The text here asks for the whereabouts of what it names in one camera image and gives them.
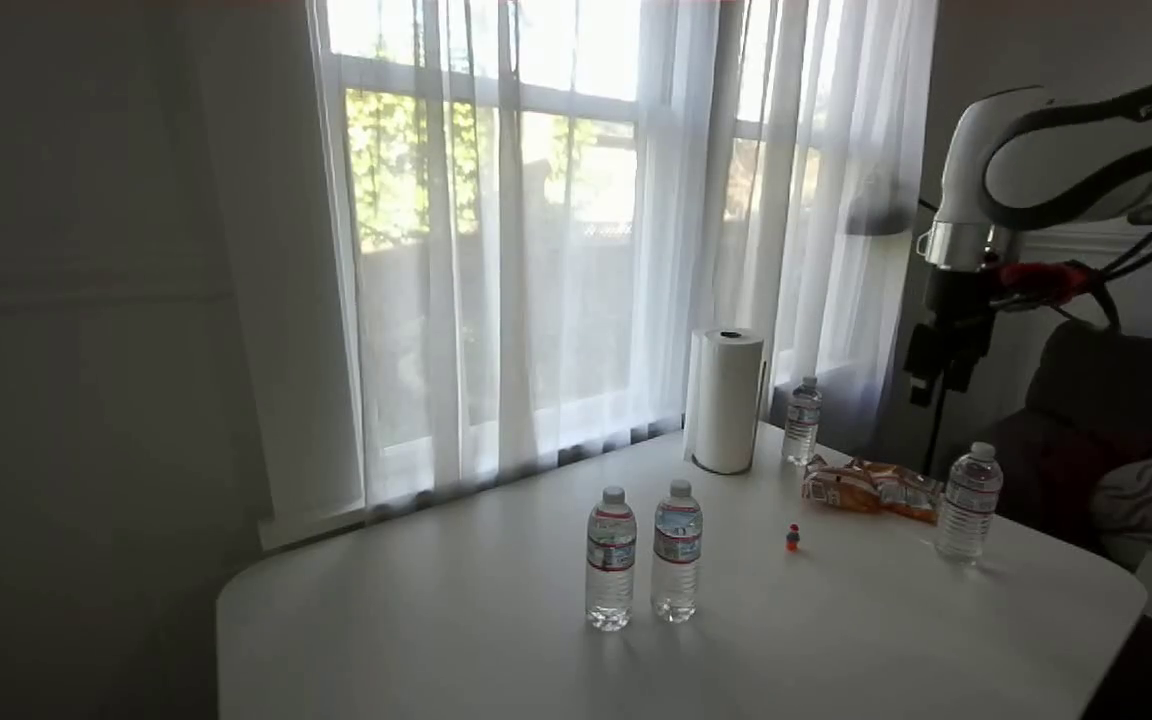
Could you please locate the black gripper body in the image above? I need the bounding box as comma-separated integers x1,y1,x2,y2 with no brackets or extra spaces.
919,265,1006,356

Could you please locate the clear plastic water bottle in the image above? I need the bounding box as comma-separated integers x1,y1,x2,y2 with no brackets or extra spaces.
649,475,707,626
930,441,1006,568
585,482,641,636

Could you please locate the orange snack bag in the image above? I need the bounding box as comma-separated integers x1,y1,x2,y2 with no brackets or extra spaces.
800,451,948,529

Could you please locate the dark couch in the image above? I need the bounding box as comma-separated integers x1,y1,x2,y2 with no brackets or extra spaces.
986,315,1152,562

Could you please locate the white paper towel roll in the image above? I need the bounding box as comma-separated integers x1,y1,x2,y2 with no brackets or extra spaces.
685,325,769,479

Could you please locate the sheer white curtain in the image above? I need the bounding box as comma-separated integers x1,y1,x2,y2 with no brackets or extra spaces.
189,0,726,536
718,0,942,451

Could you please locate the white framed window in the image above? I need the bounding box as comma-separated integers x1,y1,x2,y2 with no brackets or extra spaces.
321,0,860,472

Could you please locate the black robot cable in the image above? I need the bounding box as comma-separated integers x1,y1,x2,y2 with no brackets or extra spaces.
986,157,1152,336

